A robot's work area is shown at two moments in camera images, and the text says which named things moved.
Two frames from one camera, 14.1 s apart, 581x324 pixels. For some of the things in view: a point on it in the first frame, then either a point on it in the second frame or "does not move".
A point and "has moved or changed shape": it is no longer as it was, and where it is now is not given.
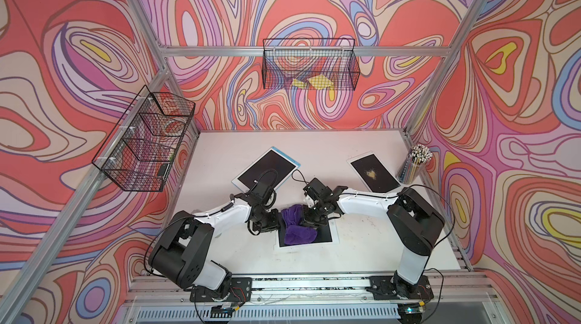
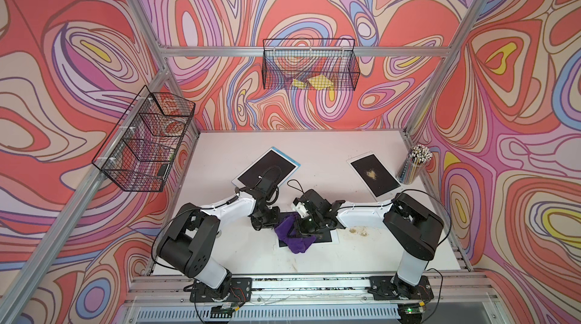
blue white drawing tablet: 272,168 does not move
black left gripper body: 267,221 does not move
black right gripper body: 315,216 → 310,224
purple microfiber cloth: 297,231 has moved or changed shape
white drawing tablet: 373,172 does not move
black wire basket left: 138,152 does not move
